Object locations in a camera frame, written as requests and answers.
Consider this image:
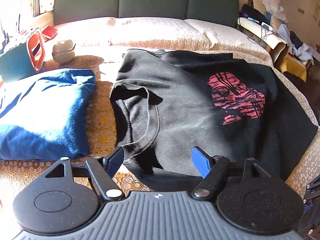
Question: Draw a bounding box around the black sweatshirt with red print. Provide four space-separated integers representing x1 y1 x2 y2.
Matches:
110 49 319 191

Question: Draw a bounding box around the wooden armchair with clothes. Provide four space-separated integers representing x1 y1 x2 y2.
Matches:
238 0 315 82

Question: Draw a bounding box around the folded blue garment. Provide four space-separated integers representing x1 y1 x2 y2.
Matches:
1 68 96 161

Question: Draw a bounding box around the floral lace tablecloth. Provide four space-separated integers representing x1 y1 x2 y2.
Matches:
1 51 319 204

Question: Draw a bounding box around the round ceramic teapot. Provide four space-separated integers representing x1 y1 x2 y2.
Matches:
52 40 75 64

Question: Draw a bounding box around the teal orange storage box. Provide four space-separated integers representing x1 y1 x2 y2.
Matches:
1 28 46 82

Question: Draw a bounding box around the red booklet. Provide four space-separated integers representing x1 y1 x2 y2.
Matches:
42 25 58 40

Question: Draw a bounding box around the white power strip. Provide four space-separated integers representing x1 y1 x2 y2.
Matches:
261 22 274 31

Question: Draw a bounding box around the dark green sofa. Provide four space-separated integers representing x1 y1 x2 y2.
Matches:
53 0 239 28

